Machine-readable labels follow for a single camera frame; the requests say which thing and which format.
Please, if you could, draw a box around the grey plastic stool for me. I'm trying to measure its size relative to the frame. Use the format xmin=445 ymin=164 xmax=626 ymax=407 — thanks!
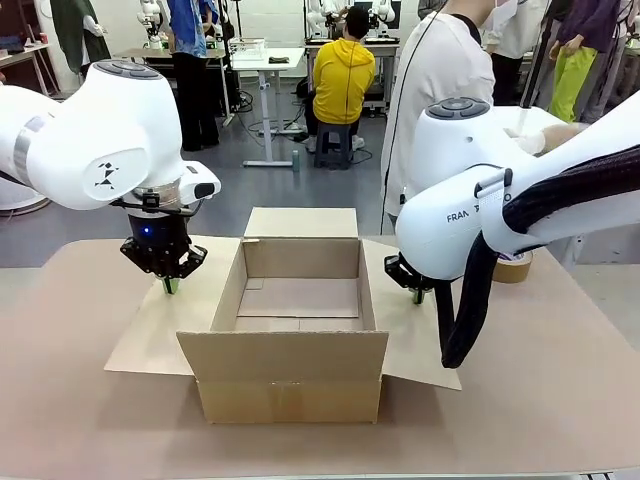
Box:
xmin=313 ymin=122 xmax=354 ymax=170

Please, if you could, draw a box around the person in blue patterned shirt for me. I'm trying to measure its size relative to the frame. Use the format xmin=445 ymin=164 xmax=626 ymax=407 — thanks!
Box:
xmin=167 ymin=0 xmax=221 ymax=151

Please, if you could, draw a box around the white height-adjustable desk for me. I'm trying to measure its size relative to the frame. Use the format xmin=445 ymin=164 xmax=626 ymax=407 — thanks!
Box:
xmin=232 ymin=47 xmax=306 ymax=169

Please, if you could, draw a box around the wooden background table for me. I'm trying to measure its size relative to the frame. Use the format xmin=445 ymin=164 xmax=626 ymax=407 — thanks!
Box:
xmin=114 ymin=46 xmax=231 ymax=117

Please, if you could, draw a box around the black braided cable sleeve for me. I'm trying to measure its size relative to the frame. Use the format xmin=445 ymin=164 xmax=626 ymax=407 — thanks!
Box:
xmin=437 ymin=144 xmax=640 ymax=371

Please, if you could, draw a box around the person in yellow hoodie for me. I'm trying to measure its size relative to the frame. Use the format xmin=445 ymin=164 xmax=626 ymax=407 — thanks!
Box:
xmin=304 ymin=4 xmax=376 ymax=151

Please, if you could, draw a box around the small white background robot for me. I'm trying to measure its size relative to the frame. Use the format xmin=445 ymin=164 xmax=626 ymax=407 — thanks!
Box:
xmin=137 ymin=0 xmax=166 ymax=50

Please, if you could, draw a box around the person in white shirt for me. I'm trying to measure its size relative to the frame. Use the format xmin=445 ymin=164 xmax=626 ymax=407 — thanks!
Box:
xmin=379 ymin=0 xmax=496 ymax=236

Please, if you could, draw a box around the white velcro strap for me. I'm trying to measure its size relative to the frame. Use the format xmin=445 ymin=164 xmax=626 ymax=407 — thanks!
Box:
xmin=474 ymin=168 xmax=514 ymax=251

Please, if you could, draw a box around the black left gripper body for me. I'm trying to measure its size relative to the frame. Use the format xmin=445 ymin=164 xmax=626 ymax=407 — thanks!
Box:
xmin=127 ymin=208 xmax=191 ymax=276

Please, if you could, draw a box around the brown cardboard box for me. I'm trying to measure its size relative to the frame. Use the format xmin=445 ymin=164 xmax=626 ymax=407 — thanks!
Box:
xmin=103 ymin=207 xmax=464 ymax=425

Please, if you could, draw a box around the black slanted pole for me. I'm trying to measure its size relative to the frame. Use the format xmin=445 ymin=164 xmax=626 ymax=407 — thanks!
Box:
xmin=518 ymin=0 xmax=557 ymax=110

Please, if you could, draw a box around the background person pale jacket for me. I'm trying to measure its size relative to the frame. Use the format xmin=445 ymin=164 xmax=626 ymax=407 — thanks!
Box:
xmin=482 ymin=0 xmax=525 ymax=107

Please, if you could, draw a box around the person in purple top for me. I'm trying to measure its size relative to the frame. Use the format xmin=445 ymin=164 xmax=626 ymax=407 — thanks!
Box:
xmin=559 ymin=0 xmax=626 ymax=121

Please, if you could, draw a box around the brown packing tape roll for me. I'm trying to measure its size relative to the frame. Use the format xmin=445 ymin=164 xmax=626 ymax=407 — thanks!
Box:
xmin=492 ymin=249 xmax=535 ymax=286

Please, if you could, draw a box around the lime green garment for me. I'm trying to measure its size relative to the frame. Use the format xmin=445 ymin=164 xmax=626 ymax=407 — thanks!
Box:
xmin=549 ymin=47 xmax=599 ymax=124

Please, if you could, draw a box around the black thin hanging cable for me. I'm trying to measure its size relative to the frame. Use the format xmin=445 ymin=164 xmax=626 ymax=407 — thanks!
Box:
xmin=382 ymin=7 xmax=441 ymax=206

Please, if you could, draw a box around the white gloved hand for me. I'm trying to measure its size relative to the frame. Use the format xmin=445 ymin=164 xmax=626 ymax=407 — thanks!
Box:
xmin=514 ymin=127 xmax=547 ymax=154

